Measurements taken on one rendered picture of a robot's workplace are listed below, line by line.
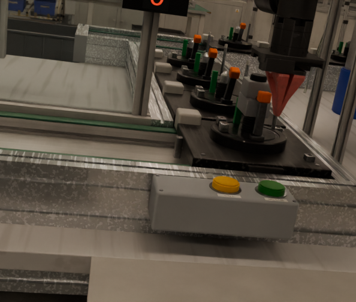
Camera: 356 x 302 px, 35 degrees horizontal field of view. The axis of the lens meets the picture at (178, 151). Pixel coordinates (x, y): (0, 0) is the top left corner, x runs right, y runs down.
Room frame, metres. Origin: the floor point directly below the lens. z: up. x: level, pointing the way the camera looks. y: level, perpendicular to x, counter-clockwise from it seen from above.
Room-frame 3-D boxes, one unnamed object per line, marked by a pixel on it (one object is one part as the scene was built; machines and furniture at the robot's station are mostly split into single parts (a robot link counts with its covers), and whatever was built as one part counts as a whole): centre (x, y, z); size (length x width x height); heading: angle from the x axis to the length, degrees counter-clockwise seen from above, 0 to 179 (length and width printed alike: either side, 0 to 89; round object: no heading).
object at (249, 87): (1.01, -0.12, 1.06); 0.08 x 0.04 x 0.07; 10
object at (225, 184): (0.77, -0.08, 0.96); 0.04 x 0.04 x 0.02
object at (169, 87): (1.25, -0.08, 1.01); 0.24 x 0.24 x 0.13; 10
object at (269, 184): (0.79, -0.15, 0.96); 0.04 x 0.04 x 0.02
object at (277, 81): (0.89, -0.16, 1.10); 0.07 x 0.07 x 0.09; 10
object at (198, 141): (1.00, -0.12, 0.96); 0.24 x 0.24 x 0.02; 10
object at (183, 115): (1.08, -0.01, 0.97); 0.05 x 0.05 x 0.04; 10
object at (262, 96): (0.96, -0.13, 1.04); 0.04 x 0.02 x 0.08; 10
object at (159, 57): (1.74, 0.01, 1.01); 0.24 x 0.24 x 0.13; 10
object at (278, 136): (1.00, -0.12, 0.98); 0.14 x 0.14 x 0.02
